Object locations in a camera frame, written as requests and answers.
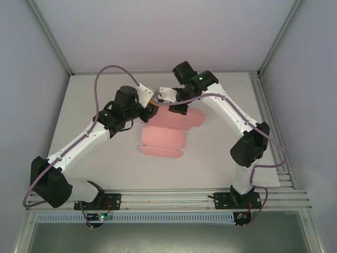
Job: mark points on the pink paper box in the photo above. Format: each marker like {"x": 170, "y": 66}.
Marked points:
{"x": 163, "y": 139}

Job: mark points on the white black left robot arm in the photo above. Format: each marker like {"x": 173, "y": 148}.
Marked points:
{"x": 79, "y": 147}

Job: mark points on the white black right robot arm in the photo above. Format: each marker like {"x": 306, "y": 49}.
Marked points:
{"x": 229, "y": 110}

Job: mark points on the circuit board with green light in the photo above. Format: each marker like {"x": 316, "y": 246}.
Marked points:
{"x": 101, "y": 217}

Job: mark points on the small green circuit board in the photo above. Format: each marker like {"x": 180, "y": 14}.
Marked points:
{"x": 241, "y": 216}

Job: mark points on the aluminium side rail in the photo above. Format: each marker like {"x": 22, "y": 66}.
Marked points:
{"x": 264, "y": 105}

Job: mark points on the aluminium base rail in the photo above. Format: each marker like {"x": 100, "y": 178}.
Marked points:
{"x": 168, "y": 197}

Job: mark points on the aluminium frame post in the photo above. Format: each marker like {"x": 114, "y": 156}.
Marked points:
{"x": 54, "y": 39}
{"x": 279, "y": 39}

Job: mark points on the aluminium frame leg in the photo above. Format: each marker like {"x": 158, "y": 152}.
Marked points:
{"x": 23, "y": 232}
{"x": 314, "y": 232}

